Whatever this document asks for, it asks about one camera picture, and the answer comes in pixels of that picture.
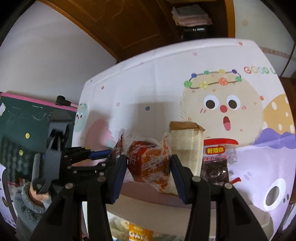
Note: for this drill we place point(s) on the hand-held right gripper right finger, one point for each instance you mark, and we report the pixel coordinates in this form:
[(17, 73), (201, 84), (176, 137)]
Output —
[(178, 178)]

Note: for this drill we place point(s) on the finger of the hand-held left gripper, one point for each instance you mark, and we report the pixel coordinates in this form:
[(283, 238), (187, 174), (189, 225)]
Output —
[(101, 153), (87, 171)]

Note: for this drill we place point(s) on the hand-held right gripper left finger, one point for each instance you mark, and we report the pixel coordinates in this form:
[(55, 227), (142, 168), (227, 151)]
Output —
[(119, 177)]

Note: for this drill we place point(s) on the red-orange snack packet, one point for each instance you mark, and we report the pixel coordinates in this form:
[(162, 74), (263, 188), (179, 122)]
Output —
[(148, 162)]

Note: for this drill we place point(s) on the person's left forearm grey sleeve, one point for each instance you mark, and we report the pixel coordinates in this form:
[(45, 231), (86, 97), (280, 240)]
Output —
[(25, 210)]

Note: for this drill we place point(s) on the person's left hand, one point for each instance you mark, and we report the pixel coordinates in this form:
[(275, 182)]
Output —
[(37, 198)]

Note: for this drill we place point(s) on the beige packet with brown top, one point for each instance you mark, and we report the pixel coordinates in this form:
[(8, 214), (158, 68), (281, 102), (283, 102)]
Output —
[(185, 143)]

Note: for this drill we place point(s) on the dark fruit packet red label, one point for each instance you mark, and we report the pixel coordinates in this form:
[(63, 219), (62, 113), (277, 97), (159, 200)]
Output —
[(216, 166)]

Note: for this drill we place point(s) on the pink-framed green chalkboard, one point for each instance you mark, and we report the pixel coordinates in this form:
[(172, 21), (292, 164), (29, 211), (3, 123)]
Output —
[(23, 120)]

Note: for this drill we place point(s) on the clear pale snack packet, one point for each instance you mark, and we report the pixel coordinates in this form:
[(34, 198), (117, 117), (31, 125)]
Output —
[(119, 230)]

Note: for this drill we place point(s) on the orange oat packet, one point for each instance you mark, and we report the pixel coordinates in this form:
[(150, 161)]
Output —
[(140, 233)]

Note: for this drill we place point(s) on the black board eraser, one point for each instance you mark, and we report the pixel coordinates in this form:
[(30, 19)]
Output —
[(62, 100)]

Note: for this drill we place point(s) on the white spotted board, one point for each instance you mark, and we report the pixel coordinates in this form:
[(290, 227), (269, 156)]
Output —
[(5, 208)]

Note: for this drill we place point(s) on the cartoon printed tablecloth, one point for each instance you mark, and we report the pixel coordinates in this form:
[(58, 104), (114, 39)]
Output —
[(161, 81)]

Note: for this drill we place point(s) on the brown wooden door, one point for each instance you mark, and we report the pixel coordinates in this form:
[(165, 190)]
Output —
[(115, 23)]

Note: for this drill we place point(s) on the dark wooden table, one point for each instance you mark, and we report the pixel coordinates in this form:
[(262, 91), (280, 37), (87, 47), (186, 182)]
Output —
[(290, 87)]

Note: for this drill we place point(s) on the black box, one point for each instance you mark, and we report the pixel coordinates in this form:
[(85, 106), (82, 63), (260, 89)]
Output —
[(194, 32)]

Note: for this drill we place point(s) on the folded pink and grey towels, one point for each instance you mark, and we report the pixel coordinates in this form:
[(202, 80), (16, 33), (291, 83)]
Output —
[(192, 16)]

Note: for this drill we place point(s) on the wooden shelf cabinet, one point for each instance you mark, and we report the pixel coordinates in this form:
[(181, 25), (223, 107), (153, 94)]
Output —
[(222, 18)]

